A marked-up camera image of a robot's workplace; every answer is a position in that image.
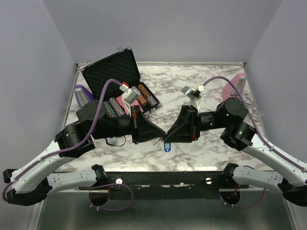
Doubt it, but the pink metronome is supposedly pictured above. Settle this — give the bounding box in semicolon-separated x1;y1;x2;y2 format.
222;73;247;101

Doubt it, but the pink playing card deck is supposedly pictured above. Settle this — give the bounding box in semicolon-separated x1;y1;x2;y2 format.
116;94;145;113

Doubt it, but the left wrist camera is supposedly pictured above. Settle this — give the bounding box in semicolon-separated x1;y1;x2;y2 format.
119;82;141;115

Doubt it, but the purple metronome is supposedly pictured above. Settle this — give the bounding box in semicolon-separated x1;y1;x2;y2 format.
74;85;94;109

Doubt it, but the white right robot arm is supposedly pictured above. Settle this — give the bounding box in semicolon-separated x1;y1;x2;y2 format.
164;97;307;207

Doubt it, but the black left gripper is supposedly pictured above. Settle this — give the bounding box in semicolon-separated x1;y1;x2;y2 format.
93;105;167;145

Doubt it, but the black poker chip case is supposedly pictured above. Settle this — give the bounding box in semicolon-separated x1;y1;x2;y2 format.
81;48;161;114

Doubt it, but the poker chip row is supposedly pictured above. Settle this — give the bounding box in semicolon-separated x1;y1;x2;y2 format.
108;98;126;116
103;101;118;118

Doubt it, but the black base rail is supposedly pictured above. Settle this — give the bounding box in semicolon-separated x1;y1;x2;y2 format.
88;164;250;201

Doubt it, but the blue key tag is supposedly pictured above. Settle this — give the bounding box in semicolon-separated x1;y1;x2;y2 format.
164;142;171;152

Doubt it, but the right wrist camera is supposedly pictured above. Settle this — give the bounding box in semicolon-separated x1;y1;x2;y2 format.
181;85;204;110

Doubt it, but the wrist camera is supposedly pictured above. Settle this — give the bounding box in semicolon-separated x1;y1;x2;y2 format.
181;85;204;110
119;82;141;115

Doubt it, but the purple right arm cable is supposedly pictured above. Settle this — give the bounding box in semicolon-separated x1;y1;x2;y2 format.
202;76;307;173

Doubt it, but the poker chip row left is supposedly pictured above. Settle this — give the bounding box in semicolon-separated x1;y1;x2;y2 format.
103;101;118;118

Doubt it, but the orange poker chip stack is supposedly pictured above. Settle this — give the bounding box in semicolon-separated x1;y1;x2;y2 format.
137;84;151;98

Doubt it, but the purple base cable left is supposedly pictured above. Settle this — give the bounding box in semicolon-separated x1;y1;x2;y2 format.
88;178;135;212

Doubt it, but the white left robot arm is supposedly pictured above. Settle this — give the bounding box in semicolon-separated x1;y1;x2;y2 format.
2;101;165;206

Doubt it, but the brown poker chip stack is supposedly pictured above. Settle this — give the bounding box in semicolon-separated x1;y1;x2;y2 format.
137;95;148;106

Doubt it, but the grey poker chip stack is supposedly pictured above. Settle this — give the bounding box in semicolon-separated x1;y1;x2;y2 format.
146;96;158;106

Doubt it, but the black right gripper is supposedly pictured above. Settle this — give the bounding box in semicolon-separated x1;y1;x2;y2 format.
165;104;229;143

